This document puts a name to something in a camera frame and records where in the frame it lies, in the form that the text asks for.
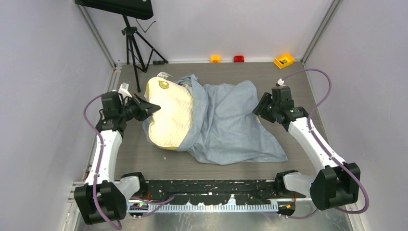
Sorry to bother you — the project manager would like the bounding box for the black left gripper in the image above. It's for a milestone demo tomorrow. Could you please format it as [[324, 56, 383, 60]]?
[[118, 93, 160, 122]]

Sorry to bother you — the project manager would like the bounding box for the black tripod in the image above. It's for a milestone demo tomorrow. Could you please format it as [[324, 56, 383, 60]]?
[[121, 15, 169, 93]]

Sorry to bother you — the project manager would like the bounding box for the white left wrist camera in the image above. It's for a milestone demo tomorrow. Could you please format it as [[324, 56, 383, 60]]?
[[118, 83, 133, 98]]

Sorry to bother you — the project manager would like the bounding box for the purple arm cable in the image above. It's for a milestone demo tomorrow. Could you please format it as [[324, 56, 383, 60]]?
[[277, 68, 370, 220], [83, 94, 175, 231]]

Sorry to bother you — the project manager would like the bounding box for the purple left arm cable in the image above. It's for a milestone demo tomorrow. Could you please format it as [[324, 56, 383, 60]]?
[[83, 94, 175, 231]]

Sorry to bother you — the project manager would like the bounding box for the small black block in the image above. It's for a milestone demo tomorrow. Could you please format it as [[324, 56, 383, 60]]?
[[153, 60, 166, 65]]

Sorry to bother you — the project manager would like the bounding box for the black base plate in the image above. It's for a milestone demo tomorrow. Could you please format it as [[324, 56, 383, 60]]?
[[116, 179, 306, 206]]

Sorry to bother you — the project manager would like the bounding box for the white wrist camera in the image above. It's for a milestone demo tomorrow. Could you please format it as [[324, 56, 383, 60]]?
[[118, 83, 133, 98], [276, 78, 285, 87]]

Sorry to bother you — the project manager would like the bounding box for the orange toy block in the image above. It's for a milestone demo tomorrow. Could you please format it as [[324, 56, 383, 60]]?
[[210, 55, 221, 63]]

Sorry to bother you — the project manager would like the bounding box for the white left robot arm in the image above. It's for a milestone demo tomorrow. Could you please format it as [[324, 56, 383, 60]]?
[[74, 90, 161, 230]]

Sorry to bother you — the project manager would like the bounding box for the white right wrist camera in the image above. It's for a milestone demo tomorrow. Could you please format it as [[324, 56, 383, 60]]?
[[276, 78, 285, 87]]

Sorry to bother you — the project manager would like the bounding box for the red toy block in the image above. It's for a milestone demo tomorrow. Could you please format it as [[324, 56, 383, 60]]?
[[233, 55, 245, 63]]

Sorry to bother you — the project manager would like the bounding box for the yellow plastic bin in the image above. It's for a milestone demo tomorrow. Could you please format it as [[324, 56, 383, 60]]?
[[274, 53, 295, 69]]

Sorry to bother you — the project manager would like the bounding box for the blue pillowcase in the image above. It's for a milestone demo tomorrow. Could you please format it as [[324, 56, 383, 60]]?
[[142, 74, 289, 166]]

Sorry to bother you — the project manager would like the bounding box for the cream pillow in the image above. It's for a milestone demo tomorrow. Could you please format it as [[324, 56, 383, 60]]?
[[144, 72, 194, 151]]

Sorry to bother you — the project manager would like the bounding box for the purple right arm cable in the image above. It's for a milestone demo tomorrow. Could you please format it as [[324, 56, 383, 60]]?
[[277, 68, 370, 220]]

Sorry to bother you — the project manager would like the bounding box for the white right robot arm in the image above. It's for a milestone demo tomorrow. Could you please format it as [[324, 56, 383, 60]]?
[[253, 86, 360, 210]]

